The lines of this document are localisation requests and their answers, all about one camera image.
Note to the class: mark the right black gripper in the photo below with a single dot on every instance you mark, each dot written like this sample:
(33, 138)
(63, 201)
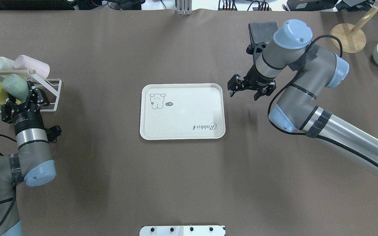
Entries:
(254, 82)

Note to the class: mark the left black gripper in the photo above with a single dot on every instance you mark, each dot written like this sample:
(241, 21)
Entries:
(24, 120)

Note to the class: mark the green cup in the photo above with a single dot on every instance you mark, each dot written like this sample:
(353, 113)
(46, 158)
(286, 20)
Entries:
(16, 86)

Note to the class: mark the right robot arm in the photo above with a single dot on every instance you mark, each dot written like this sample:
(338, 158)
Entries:
(313, 92)

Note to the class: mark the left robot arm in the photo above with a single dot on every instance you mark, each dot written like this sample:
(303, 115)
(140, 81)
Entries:
(33, 163)

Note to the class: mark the pink cup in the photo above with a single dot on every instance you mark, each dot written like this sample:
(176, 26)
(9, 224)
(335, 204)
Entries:
(24, 62)

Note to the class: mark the cream white cup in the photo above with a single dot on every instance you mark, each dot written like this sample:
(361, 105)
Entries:
(6, 64)

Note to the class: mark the cream rabbit tray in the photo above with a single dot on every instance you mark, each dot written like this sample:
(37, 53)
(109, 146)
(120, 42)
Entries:
(182, 111)

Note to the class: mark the wooden cup tree stand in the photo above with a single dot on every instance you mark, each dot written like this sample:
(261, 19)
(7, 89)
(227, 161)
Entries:
(351, 36)

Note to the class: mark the folded grey cloth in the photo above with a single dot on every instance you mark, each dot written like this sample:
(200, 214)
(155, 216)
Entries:
(262, 31)

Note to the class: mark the white wire cup rack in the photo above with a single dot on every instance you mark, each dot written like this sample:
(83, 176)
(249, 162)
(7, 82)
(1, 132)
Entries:
(52, 87)

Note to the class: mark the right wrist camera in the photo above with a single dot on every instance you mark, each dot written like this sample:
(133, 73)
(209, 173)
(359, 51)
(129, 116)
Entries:
(256, 48)

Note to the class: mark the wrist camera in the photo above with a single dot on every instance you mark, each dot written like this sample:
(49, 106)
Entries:
(53, 133)
(256, 48)

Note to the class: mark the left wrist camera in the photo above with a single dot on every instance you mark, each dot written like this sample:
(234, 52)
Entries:
(53, 133)

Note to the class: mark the aluminium frame post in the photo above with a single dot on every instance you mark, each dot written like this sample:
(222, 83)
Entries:
(184, 7)

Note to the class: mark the white mount base plate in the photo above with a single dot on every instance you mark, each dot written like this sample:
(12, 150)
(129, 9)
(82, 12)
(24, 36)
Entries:
(188, 230)

